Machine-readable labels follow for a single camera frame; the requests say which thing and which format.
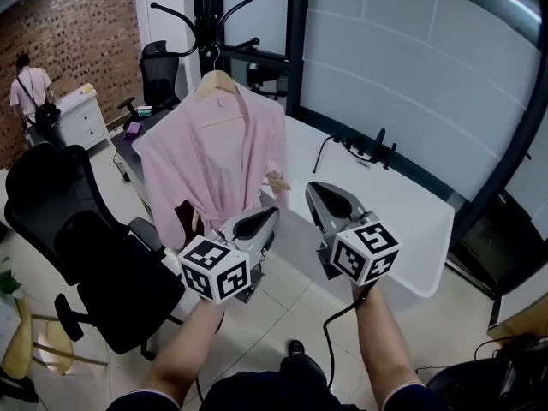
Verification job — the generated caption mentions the white drawer cabinet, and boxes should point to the white drawer cabinet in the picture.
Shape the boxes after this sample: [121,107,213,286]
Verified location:
[54,82,110,152]

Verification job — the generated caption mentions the black mesh office chair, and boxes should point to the black mesh office chair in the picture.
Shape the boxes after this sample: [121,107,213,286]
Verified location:
[116,39,183,130]

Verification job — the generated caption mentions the person's left forearm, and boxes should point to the person's left forearm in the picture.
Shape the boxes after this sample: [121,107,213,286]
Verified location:
[140,296,229,408]

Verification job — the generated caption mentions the green plant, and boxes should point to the green plant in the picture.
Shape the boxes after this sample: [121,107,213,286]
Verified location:
[0,269,25,300]

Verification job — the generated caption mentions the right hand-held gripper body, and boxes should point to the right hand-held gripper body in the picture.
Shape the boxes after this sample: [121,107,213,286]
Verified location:
[305,181,403,288]

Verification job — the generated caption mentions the person's dark shorts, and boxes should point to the person's dark shorts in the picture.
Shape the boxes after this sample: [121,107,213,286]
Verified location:
[105,352,449,411]

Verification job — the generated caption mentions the person's right forearm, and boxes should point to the person's right forearm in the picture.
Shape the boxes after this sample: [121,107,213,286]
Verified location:
[349,279,426,404]

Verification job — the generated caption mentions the large black office chair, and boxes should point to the large black office chair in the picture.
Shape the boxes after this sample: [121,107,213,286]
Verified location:
[3,142,186,362]

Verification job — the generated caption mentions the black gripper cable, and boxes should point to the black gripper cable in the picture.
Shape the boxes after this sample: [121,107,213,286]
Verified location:
[322,281,378,390]

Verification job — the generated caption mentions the black desk cable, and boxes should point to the black desk cable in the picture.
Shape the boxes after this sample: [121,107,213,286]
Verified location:
[312,134,344,175]

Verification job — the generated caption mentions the yellow wooden chair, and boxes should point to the yellow wooden chair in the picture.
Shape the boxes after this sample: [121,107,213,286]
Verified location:
[0,296,109,381]

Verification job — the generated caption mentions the wooden clothes hanger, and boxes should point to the wooden clothes hanger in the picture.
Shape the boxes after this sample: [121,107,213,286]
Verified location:
[193,52,250,128]

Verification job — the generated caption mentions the black round bin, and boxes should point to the black round bin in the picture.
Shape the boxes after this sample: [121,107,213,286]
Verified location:
[426,348,548,411]

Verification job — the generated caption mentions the black desk-mounted fixture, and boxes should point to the black desk-mounted fixture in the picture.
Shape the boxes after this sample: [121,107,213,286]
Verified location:
[337,128,400,171]

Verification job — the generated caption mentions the black coat rack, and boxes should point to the black coat rack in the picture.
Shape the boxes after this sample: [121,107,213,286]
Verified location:
[149,0,271,86]

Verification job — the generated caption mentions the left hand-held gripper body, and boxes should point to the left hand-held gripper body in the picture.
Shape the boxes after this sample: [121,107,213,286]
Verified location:
[177,205,282,306]

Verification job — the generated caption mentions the pink robe clothing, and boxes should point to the pink robe clothing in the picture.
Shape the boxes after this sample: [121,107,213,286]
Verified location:
[140,81,289,251]

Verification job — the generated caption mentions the wire waste basket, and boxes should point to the wire waste basket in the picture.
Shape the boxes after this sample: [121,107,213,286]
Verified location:
[111,151,131,183]

